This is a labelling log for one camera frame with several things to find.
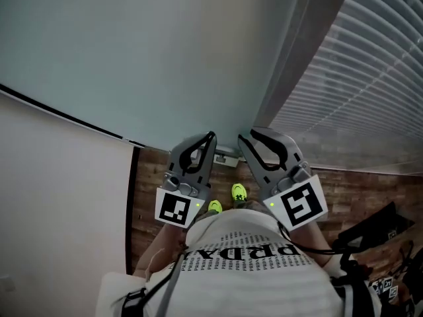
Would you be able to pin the person's left neon shoe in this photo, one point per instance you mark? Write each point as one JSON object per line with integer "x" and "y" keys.
{"x": 215, "y": 206}

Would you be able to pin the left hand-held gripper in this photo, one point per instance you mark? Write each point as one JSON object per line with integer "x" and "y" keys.
{"x": 173, "y": 208}

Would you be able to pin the person's neon shoe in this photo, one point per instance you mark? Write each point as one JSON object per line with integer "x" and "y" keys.
{"x": 239, "y": 191}
{"x": 215, "y": 206}

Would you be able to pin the camouflage trousers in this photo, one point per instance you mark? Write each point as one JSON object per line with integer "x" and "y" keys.
{"x": 254, "y": 206}

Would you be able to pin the glass partition with blinds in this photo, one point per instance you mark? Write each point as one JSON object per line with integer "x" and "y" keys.
{"x": 363, "y": 78}

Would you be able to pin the black harness pack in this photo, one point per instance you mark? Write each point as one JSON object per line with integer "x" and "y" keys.
{"x": 373, "y": 230}

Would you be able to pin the frosted glass door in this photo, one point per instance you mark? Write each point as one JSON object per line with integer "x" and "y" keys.
{"x": 148, "y": 55}

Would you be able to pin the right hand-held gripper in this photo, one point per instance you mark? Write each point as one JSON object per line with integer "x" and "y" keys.
{"x": 297, "y": 203}

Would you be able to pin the person's right forearm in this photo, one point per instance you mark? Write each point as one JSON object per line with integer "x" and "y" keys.
{"x": 314, "y": 239}

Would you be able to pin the white printed t-shirt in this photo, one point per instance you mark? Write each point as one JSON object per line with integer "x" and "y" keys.
{"x": 244, "y": 286}

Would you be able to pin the person's right neon shoe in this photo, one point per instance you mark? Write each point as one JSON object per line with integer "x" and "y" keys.
{"x": 239, "y": 191}

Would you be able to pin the person's left forearm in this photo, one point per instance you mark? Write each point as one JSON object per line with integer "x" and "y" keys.
{"x": 158, "y": 249}

